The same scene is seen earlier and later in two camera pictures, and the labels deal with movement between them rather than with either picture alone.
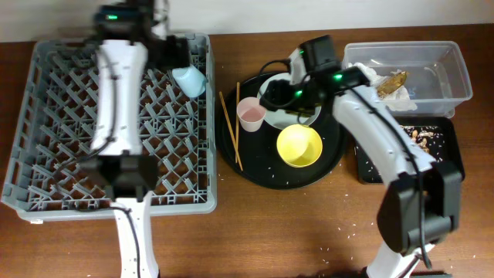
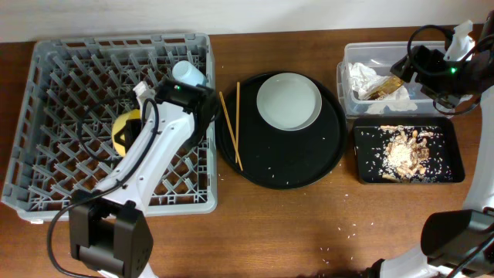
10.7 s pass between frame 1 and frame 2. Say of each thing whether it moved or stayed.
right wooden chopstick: stayed
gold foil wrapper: stayed
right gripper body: moved
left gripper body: moved
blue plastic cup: stayed
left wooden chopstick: stayed
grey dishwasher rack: stayed
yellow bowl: moved
